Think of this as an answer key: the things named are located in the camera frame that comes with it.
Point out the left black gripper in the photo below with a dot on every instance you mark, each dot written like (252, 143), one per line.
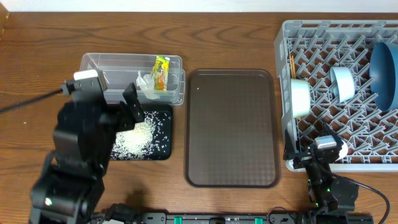
(125, 121)

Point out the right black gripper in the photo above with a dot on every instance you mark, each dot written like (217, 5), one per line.
(303, 158)

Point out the white tissue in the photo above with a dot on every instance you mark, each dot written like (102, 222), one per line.
(147, 84)

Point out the pink white cup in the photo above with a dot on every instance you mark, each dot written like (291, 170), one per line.
(343, 151)

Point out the yellow green snack wrapper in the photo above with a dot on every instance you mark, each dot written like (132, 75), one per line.
(160, 72)

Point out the mint green rice bowl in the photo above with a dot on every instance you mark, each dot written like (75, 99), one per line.
(300, 96)

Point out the light blue small bowl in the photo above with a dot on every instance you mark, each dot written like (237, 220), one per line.
(345, 88)

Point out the dark blue plate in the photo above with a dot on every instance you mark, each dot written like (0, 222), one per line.
(383, 70)

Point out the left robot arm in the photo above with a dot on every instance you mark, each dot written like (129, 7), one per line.
(71, 181)

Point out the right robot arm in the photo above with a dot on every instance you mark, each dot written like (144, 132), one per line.
(334, 197)

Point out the grey dishwasher rack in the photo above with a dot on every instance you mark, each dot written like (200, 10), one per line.
(371, 134)

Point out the clear plastic bin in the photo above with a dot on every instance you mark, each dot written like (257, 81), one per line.
(119, 70)

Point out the spilled rice pile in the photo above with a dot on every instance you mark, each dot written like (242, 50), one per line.
(140, 140)

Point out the black plastic tray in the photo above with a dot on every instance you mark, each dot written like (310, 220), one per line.
(166, 146)

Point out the brown serving tray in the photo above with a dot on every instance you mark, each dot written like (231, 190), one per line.
(232, 138)

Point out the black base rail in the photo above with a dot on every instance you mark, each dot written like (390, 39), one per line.
(121, 213)

